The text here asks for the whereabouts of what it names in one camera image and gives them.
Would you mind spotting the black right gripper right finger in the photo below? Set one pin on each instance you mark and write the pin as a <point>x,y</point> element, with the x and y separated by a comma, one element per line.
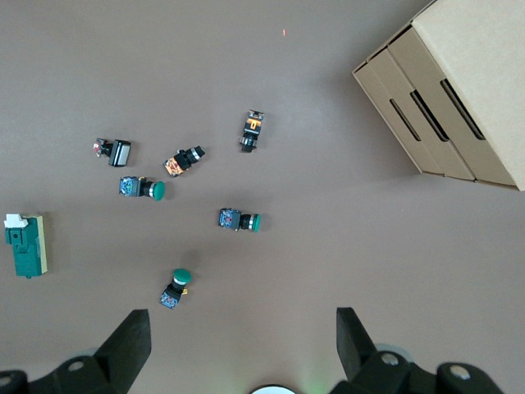
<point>369,365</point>

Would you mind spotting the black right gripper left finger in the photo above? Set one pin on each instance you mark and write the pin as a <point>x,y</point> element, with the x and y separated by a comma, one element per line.
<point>106,365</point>

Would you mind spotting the white square push button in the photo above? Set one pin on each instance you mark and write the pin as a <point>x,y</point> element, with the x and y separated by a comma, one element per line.
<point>119,154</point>

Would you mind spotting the green mushroom button blue base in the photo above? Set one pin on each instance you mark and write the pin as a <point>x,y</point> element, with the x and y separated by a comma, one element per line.
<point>176,287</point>
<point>139,188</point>
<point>234,219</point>

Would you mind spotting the brown stepped cardboard box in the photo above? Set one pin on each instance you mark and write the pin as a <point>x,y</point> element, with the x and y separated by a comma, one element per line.
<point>471,82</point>

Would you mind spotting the black selector switch orange base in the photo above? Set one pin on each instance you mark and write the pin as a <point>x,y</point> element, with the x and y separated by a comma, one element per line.
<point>252,129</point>
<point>180,163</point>

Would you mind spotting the green terminal block module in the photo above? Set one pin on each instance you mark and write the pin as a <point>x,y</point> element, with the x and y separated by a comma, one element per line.
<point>24,250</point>

